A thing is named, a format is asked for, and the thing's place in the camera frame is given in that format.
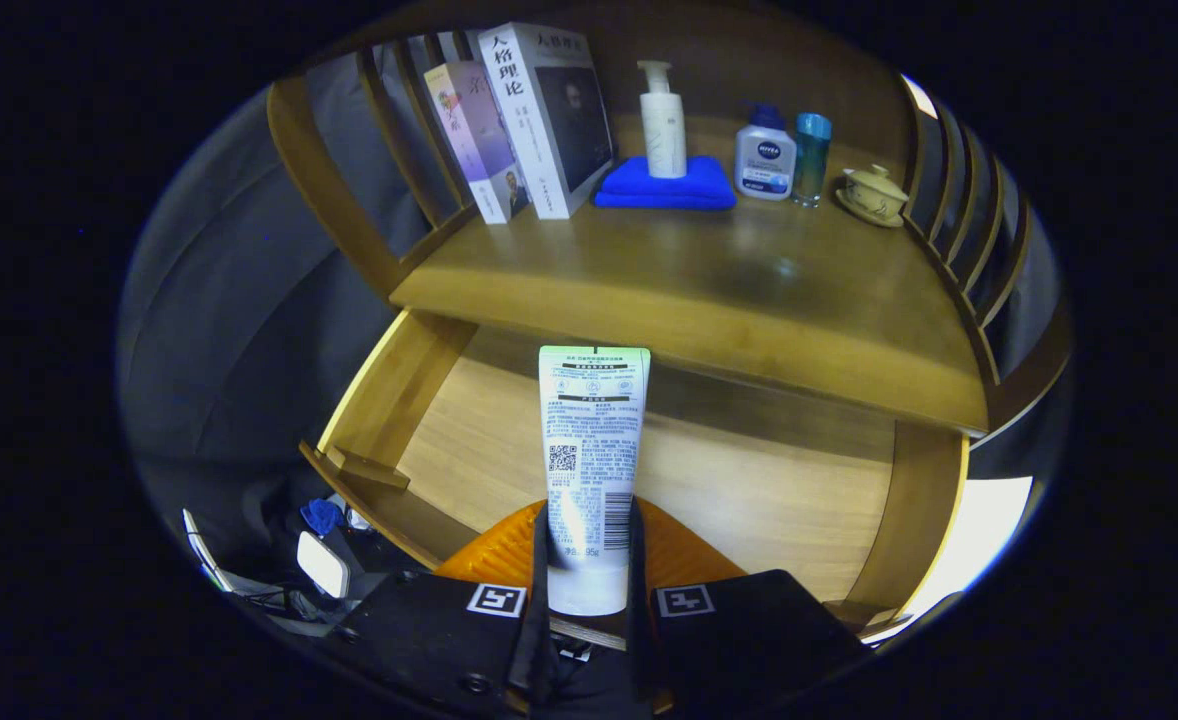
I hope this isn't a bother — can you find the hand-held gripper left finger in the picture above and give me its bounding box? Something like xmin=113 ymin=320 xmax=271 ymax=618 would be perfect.
xmin=334 ymin=498 xmax=555 ymax=719

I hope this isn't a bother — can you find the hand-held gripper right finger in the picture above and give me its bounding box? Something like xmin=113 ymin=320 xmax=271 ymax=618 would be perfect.
xmin=627 ymin=497 xmax=865 ymax=716

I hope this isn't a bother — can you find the brown wooden drawer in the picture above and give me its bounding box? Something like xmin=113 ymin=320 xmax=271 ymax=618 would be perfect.
xmin=299 ymin=308 xmax=970 ymax=651

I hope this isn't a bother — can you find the white cleanser tube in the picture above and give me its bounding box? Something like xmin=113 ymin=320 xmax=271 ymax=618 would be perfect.
xmin=538 ymin=345 xmax=652 ymax=617

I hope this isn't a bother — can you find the wooden countertop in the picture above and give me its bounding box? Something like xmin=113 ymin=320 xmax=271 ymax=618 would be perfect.
xmin=389 ymin=115 xmax=992 ymax=436

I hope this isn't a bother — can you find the brown wooden cabinet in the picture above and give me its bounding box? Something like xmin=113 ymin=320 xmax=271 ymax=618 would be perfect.
xmin=267 ymin=0 xmax=1075 ymax=441

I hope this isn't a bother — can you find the white rounded device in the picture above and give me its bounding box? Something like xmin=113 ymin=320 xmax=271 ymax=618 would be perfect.
xmin=296 ymin=531 xmax=352 ymax=600

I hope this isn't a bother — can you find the small blue cloth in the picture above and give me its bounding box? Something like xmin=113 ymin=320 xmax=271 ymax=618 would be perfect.
xmin=301 ymin=497 xmax=346 ymax=538

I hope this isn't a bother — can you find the white thin panel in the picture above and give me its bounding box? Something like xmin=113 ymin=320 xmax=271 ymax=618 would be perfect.
xmin=182 ymin=508 xmax=240 ymax=593

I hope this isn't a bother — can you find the white flat surface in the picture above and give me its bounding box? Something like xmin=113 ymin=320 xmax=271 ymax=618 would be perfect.
xmin=864 ymin=476 xmax=1035 ymax=646

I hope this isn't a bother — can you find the blue folded towel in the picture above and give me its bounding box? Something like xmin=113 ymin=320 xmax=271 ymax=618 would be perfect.
xmin=593 ymin=155 xmax=738 ymax=212

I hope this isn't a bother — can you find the beige lidded teacup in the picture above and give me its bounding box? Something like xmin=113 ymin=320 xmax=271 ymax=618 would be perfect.
xmin=835 ymin=163 xmax=910 ymax=229

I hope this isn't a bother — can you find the white bottle with blue cap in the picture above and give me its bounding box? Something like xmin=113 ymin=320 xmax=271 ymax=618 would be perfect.
xmin=734 ymin=103 xmax=798 ymax=202

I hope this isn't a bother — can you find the teal bottle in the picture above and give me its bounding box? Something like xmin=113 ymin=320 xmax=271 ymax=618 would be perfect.
xmin=791 ymin=112 xmax=834 ymax=209

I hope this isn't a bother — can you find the purple book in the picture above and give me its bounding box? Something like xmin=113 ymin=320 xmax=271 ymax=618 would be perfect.
xmin=423 ymin=60 xmax=532 ymax=226

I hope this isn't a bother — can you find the white pump bottle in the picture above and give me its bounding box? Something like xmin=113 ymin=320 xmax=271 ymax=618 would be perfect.
xmin=636 ymin=60 xmax=688 ymax=180

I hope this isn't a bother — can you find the thick white book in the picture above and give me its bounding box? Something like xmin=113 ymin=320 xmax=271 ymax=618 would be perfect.
xmin=477 ymin=22 xmax=617 ymax=221

